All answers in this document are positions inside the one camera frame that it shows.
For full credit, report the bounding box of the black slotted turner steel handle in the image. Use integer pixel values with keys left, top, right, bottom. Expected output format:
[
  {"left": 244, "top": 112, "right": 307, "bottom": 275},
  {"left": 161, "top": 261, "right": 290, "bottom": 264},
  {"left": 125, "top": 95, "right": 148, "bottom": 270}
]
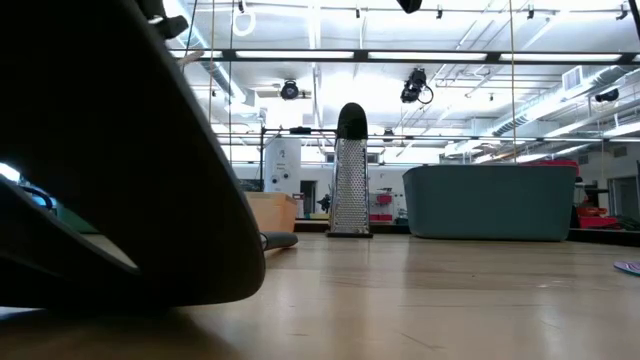
[{"left": 0, "top": 0, "right": 299, "bottom": 314}]

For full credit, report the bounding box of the iridescent spoon with blue handle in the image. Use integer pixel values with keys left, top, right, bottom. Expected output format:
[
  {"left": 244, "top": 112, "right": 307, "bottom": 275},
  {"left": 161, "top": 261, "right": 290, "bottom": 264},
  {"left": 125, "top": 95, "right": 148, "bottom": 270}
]
[{"left": 612, "top": 259, "right": 640, "bottom": 278}]

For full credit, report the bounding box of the blue-grey plastic bin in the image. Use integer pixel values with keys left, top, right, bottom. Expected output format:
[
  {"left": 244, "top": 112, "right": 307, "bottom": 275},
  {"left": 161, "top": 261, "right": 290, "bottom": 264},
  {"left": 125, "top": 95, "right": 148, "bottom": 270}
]
[{"left": 402, "top": 163, "right": 580, "bottom": 243}]

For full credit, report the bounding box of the red plastic container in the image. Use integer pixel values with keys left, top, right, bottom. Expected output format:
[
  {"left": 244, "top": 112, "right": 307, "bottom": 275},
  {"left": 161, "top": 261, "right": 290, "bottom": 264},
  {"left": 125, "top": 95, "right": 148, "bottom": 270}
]
[{"left": 519, "top": 159, "right": 580, "bottom": 168}]

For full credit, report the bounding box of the black ceiling device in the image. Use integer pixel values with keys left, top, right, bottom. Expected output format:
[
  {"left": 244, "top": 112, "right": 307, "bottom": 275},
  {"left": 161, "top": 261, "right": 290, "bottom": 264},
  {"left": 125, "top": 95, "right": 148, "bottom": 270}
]
[{"left": 593, "top": 87, "right": 621, "bottom": 104}]

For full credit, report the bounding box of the orange plastic bin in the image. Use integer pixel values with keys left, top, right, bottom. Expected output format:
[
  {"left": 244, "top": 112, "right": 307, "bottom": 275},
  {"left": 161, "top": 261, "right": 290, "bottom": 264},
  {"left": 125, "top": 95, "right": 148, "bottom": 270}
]
[{"left": 243, "top": 191, "right": 300, "bottom": 235}]

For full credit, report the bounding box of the red crate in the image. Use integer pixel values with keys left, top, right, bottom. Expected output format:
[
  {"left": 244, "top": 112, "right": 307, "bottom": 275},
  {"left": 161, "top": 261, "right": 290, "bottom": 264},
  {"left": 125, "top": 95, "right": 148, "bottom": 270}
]
[{"left": 578, "top": 215, "right": 619, "bottom": 230}]

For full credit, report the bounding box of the green plastic bin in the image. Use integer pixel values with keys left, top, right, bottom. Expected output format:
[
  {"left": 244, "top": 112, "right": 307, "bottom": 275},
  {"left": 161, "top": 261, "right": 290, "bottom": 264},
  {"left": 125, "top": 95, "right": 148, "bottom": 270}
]
[{"left": 52, "top": 203, "right": 101, "bottom": 236}]

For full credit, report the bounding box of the black overhead frame bar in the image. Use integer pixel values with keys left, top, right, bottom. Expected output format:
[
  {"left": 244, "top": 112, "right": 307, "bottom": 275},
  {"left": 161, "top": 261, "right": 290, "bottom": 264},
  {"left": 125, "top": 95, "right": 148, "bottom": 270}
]
[{"left": 169, "top": 48, "right": 640, "bottom": 66}]

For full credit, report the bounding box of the black overhead camera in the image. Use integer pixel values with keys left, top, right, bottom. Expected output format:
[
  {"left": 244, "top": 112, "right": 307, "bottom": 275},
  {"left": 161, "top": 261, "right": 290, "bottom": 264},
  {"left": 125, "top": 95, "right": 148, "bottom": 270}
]
[{"left": 399, "top": 67, "right": 435, "bottom": 106}]

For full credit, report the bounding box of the yellow hanging power cord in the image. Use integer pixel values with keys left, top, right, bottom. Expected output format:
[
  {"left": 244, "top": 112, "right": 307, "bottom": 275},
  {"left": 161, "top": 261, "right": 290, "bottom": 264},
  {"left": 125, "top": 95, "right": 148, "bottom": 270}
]
[{"left": 508, "top": 0, "right": 518, "bottom": 164}]

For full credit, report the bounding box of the round black ceiling camera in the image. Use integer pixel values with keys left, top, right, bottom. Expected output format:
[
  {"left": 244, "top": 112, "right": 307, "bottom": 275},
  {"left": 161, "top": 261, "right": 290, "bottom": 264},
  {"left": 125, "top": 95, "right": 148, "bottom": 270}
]
[{"left": 279, "top": 78, "right": 301, "bottom": 102}]

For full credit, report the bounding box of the steel box grater black handle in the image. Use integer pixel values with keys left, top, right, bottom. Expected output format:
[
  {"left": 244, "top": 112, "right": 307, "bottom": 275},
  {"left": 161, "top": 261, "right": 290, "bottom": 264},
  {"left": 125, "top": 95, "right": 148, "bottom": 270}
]
[{"left": 325, "top": 102, "right": 374, "bottom": 239}]

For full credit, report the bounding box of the black table frame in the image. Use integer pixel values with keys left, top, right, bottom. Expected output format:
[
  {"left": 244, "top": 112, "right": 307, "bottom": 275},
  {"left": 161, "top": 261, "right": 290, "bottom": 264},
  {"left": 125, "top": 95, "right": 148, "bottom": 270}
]
[{"left": 567, "top": 227, "right": 640, "bottom": 248}]

